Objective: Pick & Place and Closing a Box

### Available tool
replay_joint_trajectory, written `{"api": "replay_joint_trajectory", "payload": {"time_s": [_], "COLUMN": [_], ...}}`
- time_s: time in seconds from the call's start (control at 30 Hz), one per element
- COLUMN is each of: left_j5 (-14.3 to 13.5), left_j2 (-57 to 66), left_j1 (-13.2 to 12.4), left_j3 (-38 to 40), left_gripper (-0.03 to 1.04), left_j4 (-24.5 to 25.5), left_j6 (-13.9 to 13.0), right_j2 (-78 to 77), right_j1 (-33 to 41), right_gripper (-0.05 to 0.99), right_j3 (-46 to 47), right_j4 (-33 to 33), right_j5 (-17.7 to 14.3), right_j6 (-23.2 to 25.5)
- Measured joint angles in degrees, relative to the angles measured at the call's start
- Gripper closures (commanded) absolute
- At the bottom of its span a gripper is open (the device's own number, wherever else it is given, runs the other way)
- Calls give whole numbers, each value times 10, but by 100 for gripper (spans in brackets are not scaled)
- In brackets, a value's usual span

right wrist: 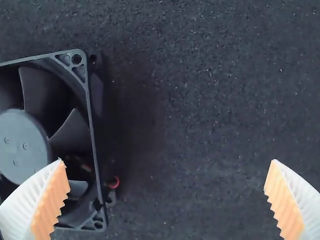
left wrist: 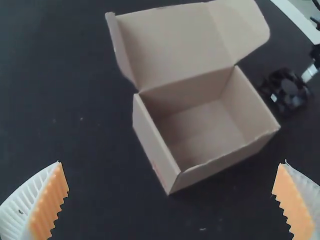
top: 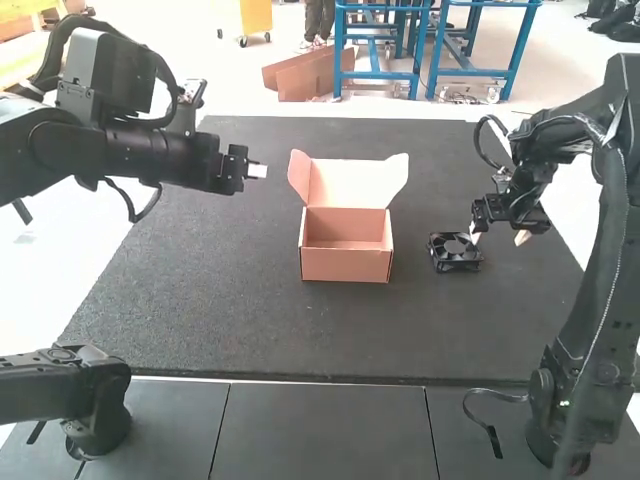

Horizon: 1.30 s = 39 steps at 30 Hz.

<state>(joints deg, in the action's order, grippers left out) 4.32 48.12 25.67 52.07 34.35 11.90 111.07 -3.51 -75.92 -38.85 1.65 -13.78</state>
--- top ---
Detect yellow wheeled cart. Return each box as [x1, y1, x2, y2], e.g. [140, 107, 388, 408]
[217, 0, 274, 49]

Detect black bags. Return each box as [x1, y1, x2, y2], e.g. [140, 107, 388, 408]
[574, 0, 640, 44]

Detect cardboard box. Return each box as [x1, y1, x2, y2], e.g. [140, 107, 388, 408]
[287, 148, 410, 285]

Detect person's legs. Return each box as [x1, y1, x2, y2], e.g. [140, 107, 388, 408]
[298, 0, 335, 54]

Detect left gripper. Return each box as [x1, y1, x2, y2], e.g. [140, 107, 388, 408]
[192, 130, 269, 197]

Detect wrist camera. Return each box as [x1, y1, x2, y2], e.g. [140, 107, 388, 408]
[175, 77, 208, 137]
[492, 167, 516, 194]

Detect black mat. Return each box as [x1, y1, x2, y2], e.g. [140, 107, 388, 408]
[57, 115, 586, 386]

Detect blue metal frame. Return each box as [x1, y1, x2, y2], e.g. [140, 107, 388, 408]
[333, 0, 434, 101]
[427, 0, 544, 104]

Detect black cable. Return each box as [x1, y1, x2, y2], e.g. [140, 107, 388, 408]
[461, 386, 532, 459]
[74, 174, 164, 224]
[472, 114, 512, 172]

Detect flat cardboard sheets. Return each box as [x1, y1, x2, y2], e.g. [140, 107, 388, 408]
[261, 45, 357, 103]

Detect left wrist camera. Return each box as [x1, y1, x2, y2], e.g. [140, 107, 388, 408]
[175, 77, 208, 137]

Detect dark base panel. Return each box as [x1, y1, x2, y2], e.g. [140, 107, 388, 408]
[0, 377, 231, 480]
[209, 382, 441, 480]
[424, 387, 640, 480]

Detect black square fan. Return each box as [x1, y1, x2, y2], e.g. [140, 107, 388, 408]
[425, 228, 485, 275]

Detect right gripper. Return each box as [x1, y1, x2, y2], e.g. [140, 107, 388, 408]
[468, 164, 554, 248]

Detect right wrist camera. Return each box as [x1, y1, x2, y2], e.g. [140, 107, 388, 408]
[492, 167, 516, 194]

